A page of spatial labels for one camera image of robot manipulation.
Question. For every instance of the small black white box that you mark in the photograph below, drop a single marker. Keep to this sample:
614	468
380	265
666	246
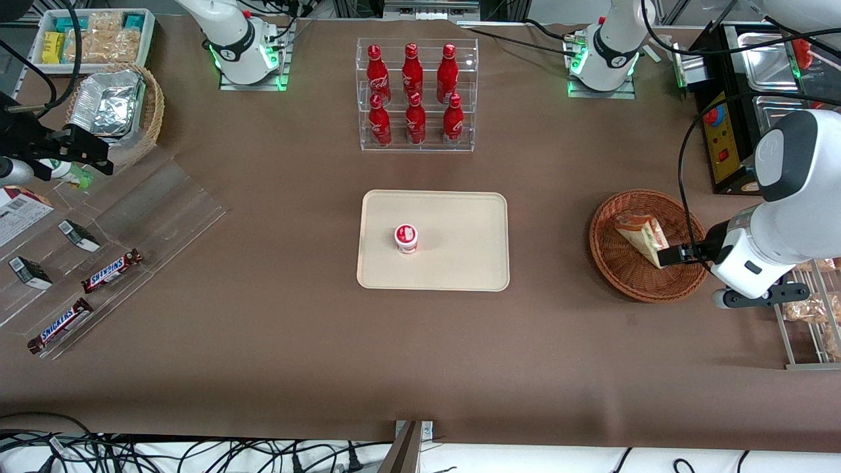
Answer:
79	235
29	272

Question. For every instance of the brown round wicker basket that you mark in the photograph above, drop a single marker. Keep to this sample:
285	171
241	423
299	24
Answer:
624	269

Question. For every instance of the white plastic snack bin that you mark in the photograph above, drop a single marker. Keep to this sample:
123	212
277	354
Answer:
36	39

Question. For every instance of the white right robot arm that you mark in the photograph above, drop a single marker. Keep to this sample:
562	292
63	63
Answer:
233	39

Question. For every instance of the black food warmer machine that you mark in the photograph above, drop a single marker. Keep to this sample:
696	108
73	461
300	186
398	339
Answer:
729	151

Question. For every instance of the teal snack packet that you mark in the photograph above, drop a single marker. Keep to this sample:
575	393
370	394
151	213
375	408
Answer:
135	22
66	25

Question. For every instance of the red white carton box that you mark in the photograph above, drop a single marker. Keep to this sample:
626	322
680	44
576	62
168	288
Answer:
16	213

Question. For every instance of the beige plastic tray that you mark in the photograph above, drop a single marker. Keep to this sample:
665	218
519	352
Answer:
460	243

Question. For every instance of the clear cracker pack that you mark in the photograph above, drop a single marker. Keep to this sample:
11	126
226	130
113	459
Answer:
84	47
123	45
105	22

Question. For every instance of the silver foil package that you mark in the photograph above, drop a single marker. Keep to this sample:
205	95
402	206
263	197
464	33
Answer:
108	102

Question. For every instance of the yellow snack packet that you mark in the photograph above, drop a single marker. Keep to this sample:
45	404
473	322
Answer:
54	47

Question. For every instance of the triangle sandwich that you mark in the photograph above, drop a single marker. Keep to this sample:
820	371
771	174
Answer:
642	235

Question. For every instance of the aluminium frame profile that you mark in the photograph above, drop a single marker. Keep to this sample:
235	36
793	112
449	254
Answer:
430	8

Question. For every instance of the metal bracket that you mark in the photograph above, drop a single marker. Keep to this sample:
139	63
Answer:
428	430

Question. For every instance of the red white yogurt cup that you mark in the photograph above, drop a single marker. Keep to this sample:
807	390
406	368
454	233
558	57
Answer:
406	238

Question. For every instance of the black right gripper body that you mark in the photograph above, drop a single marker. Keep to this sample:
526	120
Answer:
18	139

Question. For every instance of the tan wicker basket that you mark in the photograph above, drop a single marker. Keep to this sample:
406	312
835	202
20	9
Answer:
152	112

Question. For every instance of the red cola bottle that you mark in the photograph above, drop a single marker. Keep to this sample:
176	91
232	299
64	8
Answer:
412	69
447	72
453	123
379	125
377	75
415	121

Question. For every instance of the brown table cover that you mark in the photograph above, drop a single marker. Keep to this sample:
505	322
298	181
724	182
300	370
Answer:
263	368

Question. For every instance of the clear acrylic stepped display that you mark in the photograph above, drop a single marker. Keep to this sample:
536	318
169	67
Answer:
164	210

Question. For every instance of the clear acrylic bottle rack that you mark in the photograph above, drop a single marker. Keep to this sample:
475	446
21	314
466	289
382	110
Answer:
417	148

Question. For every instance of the clear bag of snacks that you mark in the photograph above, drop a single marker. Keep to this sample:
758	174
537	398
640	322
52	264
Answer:
811	309
821	265
833	341

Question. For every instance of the steel pan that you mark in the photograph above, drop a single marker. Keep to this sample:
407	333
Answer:
775	105
765	62

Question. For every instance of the brown snickers bar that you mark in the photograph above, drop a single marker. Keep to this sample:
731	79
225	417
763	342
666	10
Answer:
112	270
60	326

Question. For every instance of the green white small bottle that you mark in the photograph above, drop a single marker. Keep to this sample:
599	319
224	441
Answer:
69	172

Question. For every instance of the small white paper tag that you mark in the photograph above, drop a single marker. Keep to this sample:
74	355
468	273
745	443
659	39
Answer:
654	51

